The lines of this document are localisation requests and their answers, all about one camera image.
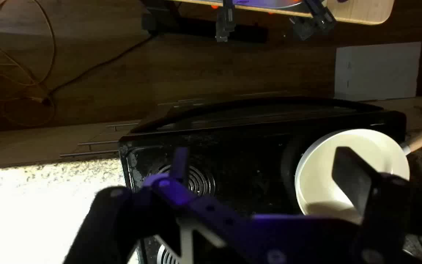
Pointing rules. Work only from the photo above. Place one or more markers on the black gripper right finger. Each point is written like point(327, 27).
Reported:
point(387, 215)

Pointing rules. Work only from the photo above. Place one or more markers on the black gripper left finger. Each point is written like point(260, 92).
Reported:
point(109, 225)

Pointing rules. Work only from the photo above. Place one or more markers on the black electric stove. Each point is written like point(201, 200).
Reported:
point(250, 142)

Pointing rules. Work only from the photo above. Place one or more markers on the white flat box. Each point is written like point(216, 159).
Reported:
point(377, 71)

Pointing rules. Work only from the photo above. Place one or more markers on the light wooden board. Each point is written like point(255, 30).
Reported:
point(358, 13)

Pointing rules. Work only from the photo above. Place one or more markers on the black clamp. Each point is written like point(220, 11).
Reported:
point(225, 23)
point(318, 20)

